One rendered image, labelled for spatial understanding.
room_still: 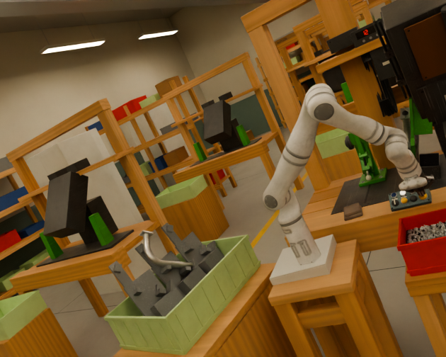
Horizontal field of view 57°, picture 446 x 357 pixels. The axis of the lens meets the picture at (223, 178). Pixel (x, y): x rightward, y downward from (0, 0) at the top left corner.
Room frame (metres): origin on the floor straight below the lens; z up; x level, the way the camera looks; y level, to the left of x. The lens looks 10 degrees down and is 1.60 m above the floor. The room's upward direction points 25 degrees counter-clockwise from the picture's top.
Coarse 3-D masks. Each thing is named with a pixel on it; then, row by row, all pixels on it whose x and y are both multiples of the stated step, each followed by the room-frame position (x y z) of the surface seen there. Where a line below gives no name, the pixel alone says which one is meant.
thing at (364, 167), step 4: (368, 144) 2.02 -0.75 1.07; (360, 156) 1.97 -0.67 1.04; (364, 156) 1.96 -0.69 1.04; (368, 156) 1.96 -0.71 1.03; (360, 160) 2.00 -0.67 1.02; (364, 160) 1.96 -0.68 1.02; (368, 160) 1.97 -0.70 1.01; (364, 164) 1.97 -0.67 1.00; (368, 164) 1.96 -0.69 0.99; (372, 164) 1.95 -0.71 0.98; (364, 168) 1.93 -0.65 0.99; (368, 168) 1.92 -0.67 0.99; (372, 168) 1.94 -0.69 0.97; (364, 172) 1.95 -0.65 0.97
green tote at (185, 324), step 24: (216, 240) 1.99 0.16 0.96; (240, 240) 1.89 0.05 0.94; (240, 264) 1.76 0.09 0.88; (216, 288) 1.62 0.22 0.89; (240, 288) 1.72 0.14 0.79; (120, 312) 1.72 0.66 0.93; (192, 312) 1.49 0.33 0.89; (216, 312) 1.57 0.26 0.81; (120, 336) 1.64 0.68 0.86; (144, 336) 1.53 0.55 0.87; (168, 336) 1.43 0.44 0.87; (192, 336) 1.46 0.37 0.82
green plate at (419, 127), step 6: (414, 108) 1.64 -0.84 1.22; (414, 114) 1.65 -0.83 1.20; (414, 120) 1.65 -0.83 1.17; (420, 120) 1.64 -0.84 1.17; (426, 120) 1.63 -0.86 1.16; (414, 126) 1.66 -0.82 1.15; (420, 126) 1.64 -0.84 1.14; (426, 126) 1.63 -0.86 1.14; (432, 126) 1.62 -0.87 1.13; (414, 132) 1.66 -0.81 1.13; (420, 132) 1.65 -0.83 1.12; (426, 132) 1.64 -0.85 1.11; (432, 132) 1.63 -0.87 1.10
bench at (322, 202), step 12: (336, 180) 2.31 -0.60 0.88; (348, 180) 2.21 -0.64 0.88; (324, 192) 2.20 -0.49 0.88; (336, 192) 2.11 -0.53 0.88; (312, 204) 2.10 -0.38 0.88; (324, 204) 2.02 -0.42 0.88; (312, 216) 1.93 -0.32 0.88; (324, 216) 1.86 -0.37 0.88; (324, 300) 1.76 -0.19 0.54; (336, 300) 1.78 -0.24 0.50; (336, 324) 1.75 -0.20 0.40; (348, 336) 1.74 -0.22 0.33; (348, 348) 1.75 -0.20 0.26
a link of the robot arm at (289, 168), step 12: (288, 156) 1.35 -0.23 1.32; (276, 168) 1.42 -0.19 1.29; (288, 168) 1.37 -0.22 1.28; (300, 168) 1.36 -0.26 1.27; (276, 180) 1.42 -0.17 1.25; (288, 180) 1.39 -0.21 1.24; (264, 192) 1.48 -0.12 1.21; (276, 192) 1.43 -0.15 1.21; (264, 204) 1.49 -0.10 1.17; (276, 204) 1.45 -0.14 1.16
